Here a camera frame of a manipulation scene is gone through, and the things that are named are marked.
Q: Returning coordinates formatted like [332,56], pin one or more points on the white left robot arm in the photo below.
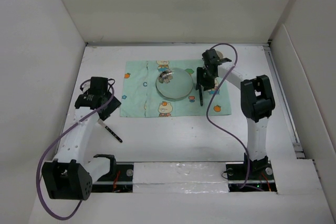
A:
[69,176]

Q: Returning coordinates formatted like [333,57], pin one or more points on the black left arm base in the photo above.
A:
[119,182]

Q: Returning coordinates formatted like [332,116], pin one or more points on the purple ceramic mug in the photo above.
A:
[220,54]

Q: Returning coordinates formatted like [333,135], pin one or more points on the steel fork black handle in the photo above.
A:
[101,122]

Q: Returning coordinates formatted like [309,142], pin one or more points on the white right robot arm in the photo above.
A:
[256,101]

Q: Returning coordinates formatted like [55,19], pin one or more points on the steel table knife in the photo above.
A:
[200,95]

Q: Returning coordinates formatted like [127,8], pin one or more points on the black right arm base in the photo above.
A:
[258,178]

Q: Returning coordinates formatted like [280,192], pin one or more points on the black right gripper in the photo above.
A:
[201,81]

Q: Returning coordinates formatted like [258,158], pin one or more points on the green floral plate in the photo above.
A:
[174,83]

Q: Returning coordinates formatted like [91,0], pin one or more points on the green cartoon print cloth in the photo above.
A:
[141,99]

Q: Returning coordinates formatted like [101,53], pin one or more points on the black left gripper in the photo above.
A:
[113,105]

